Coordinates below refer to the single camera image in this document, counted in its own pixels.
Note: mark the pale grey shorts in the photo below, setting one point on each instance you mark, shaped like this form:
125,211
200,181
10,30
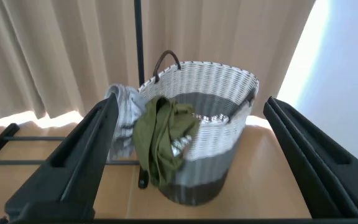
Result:
129,109

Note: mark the black clothes rack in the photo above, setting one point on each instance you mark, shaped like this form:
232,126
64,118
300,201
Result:
139,46

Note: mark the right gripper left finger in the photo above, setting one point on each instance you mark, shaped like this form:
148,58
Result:
57,180

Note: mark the green long-sleeved shirt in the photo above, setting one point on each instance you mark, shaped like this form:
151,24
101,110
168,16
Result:
157,133

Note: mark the white laundry basket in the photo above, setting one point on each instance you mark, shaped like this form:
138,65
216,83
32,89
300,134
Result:
210,77

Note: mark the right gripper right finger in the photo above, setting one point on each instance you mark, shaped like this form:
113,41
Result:
337,186

